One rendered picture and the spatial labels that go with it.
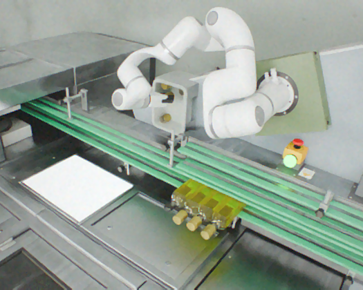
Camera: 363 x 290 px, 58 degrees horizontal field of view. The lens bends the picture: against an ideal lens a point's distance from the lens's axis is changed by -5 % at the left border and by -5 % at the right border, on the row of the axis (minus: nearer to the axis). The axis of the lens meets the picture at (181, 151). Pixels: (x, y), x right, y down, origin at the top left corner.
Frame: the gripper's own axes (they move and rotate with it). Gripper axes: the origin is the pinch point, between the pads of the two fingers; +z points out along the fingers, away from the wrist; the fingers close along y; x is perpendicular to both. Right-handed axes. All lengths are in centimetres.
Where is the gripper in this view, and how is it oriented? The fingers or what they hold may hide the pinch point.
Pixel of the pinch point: (166, 97)
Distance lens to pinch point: 144.2
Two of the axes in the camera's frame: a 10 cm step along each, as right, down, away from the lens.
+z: 5.5, -1.5, 8.2
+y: 8.1, 3.2, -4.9
